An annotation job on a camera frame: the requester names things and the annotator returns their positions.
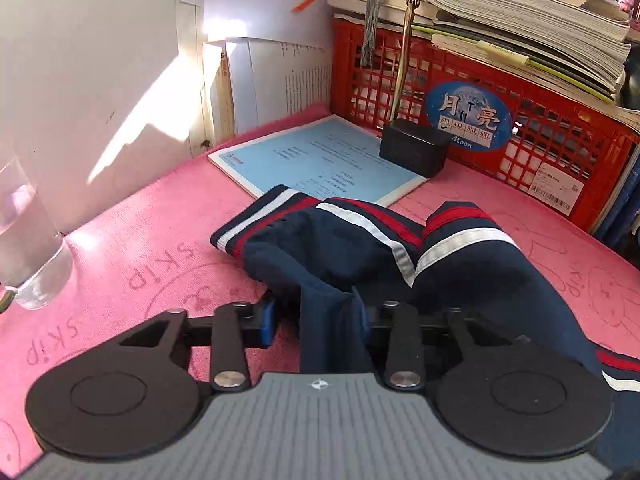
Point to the stack of magazines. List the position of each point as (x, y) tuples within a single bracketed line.
[(525, 15)]

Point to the small black box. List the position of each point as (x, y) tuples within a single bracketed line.
[(412, 147)]

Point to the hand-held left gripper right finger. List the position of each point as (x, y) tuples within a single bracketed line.
[(364, 322)]

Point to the clear water glass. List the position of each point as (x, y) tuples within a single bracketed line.
[(30, 240)]

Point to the navy and white jacket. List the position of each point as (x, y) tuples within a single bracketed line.
[(325, 250)]

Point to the white paper sheets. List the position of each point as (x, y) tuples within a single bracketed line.
[(265, 70)]

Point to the light blue booklet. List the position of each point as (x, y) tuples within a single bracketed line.
[(310, 155)]

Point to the red plastic crate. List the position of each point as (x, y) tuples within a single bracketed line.
[(550, 140)]

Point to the pink rabbit print towel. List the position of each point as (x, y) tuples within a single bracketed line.
[(150, 240)]

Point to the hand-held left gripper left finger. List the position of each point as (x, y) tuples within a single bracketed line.
[(268, 322)]

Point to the pale yellow pen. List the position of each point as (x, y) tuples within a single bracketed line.
[(500, 52)]

